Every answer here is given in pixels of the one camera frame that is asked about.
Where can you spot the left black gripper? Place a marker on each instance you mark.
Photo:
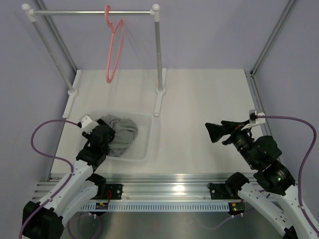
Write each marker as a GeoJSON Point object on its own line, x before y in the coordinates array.
{"type": "Point", "coordinates": [112, 132]}

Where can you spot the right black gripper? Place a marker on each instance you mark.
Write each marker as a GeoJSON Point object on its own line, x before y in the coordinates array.
{"type": "Point", "coordinates": [216, 131]}

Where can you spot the grey t shirt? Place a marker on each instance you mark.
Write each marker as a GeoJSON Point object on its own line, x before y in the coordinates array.
{"type": "Point", "coordinates": [125, 133]}

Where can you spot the pink plastic hanger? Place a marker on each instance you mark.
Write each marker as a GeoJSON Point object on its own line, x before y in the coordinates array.
{"type": "Point", "coordinates": [116, 44]}

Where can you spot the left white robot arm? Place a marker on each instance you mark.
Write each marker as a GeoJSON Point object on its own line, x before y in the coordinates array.
{"type": "Point", "coordinates": [47, 218]}

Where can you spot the white plastic basket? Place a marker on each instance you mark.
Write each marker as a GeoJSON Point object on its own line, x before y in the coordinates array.
{"type": "Point", "coordinates": [139, 149]}

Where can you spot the white clothes rack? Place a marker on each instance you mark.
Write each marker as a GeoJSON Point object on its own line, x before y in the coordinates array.
{"type": "Point", "coordinates": [73, 91]}

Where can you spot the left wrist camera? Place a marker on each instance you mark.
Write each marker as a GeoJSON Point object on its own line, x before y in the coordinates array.
{"type": "Point", "coordinates": [86, 124]}

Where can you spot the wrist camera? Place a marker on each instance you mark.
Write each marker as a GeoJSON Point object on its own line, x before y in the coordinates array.
{"type": "Point", "coordinates": [86, 124]}
{"type": "Point", "coordinates": [256, 118]}

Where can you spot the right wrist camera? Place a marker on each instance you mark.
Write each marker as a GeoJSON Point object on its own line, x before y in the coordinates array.
{"type": "Point", "coordinates": [256, 118]}

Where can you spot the aluminium mounting rail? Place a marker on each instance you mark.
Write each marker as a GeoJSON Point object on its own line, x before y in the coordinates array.
{"type": "Point", "coordinates": [165, 187]}

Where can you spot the white slotted cable duct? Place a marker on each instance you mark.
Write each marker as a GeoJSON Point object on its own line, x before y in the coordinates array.
{"type": "Point", "coordinates": [157, 207]}

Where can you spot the right aluminium frame post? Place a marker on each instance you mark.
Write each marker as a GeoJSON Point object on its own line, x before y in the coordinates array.
{"type": "Point", "coordinates": [273, 36]}

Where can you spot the aluminium frame post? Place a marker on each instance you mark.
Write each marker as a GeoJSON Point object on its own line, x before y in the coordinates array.
{"type": "Point", "coordinates": [273, 36]}
{"type": "Point", "coordinates": [59, 41]}

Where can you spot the left aluminium frame post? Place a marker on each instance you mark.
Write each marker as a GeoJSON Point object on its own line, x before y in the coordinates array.
{"type": "Point", "coordinates": [59, 41]}

